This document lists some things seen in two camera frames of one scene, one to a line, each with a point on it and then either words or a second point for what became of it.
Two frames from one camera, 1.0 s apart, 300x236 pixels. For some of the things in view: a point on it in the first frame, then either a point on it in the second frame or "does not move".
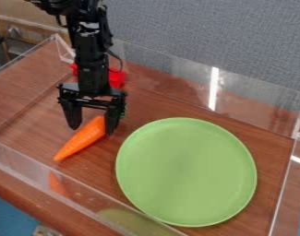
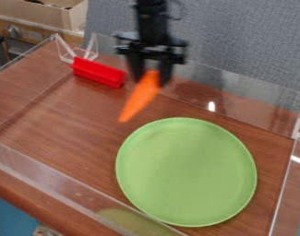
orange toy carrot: (92, 133) to (148, 89)
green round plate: (187, 170) does not move
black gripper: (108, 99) to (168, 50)
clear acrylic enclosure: (196, 166) does not move
